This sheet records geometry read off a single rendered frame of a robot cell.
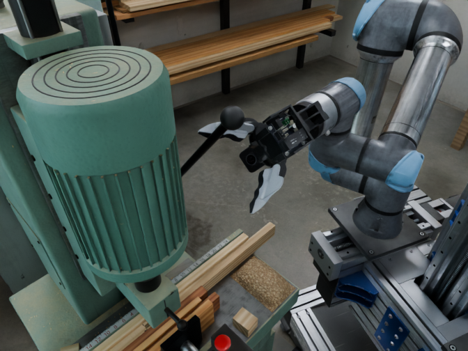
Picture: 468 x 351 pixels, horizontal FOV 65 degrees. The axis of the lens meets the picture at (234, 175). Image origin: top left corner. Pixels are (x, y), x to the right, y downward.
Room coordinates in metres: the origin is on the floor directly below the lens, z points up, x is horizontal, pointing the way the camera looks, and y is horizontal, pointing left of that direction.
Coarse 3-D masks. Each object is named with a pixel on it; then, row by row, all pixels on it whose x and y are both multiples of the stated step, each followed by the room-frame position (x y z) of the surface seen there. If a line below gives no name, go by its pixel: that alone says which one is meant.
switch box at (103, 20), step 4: (100, 12) 0.73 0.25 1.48; (100, 16) 0.71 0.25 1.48; (104, 16) 0.72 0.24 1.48; (100, 20) 0.71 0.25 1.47; (104, 20) 0.72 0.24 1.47; (100, 24) 0.71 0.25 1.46; (104, 24) 0.72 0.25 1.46; (108, 24) 0.72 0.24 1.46; (100, 28) 0.71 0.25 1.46; (104, 28) 0.71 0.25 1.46; (108, 28) 0.72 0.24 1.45; (104, 32) 0.71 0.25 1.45; (108, 32) 0.72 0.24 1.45; (104, 36) 0.71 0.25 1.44; (108, 36) 0.72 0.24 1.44; (104, 40) 0.71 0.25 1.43; (108, 40) 0.72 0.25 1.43; (112, 40) 0.72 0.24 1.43; (104, 44) 0.71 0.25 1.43; (108, 44) 0.71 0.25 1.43; (112, 44) 0.72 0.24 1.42
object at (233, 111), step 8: (224, 112) 0.44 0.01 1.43; (232, 112) 0.44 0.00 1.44; (240, 112) 0.44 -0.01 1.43; (224, 120) 0.43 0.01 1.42; (232, 120) 0.43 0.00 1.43; (240, 120) 0.43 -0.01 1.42; (216, 128) 0.47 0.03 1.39; (224, 128) 0.45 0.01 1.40; (232, 128) 0.43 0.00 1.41; (208, 136) 0.48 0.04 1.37; (216, 136) 0.46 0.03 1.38; (208, 144) 0.47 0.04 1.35; (200, 152) 0.49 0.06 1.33; (192, 160) 0.51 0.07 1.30; (184, 168) 0.53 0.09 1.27
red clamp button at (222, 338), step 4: (220, 336) 0.33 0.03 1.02; (224, 336) 0.33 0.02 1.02; (216, 340) 0.32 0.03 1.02; (220, 340) 0.32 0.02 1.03; (224, 340) 0.32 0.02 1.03; (228, 340) 0.32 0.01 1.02; (216, 344) 0.31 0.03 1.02; (220, 344) 0.31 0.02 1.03; (224, 344) 0.31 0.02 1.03; (228, 344) 0.31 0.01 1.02; (220, 348) 0.31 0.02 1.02; (224, 348) 0.31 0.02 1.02; (228, 348) 0.31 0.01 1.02
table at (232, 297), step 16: (256, 256) 0.60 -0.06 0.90; (224, 288) 0.51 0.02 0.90; (240, 288) 0.51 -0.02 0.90; (224, 304) 0.47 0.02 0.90; (240, 304) 0.47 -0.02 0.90; (256, 304) 0.47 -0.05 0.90; (288, 304) 0.48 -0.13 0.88; (224, 320) 0.43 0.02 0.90; (272, 320) 0.44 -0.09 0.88; (208, 336) 0.39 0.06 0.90; (240, 336) 0.39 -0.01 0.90; (256, 336) 0.40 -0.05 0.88
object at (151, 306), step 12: (120, 288) 0.43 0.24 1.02; (132, 288) 0.40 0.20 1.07; (168, 288) 0.40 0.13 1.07; (132, 300) 0.40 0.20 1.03; (144, 300) 0.37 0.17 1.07; (156, 300) 0.37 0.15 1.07; (168, 300) 0.38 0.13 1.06; (144, 312) 0.37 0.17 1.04; (156, 312) 0.36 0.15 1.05; (156, 324) 0.36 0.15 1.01
